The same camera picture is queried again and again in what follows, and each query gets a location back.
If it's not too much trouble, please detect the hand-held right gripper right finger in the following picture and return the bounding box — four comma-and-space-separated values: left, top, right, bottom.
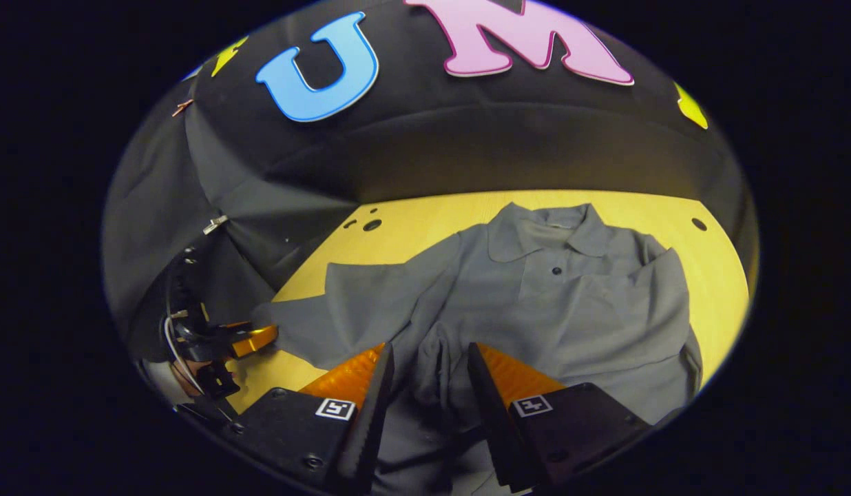
467, 342, 652, 493

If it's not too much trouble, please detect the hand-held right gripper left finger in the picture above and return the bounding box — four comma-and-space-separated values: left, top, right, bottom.
222, 342, 395, 495

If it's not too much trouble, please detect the grey collared shirt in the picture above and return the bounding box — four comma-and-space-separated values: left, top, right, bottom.
252, 202, 703, 496

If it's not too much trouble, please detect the black backdrop cloth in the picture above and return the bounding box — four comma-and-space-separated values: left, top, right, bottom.
102, 0, 758, 338

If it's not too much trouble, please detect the white cable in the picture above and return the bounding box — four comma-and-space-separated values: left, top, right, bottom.
164, 311, 207, 398

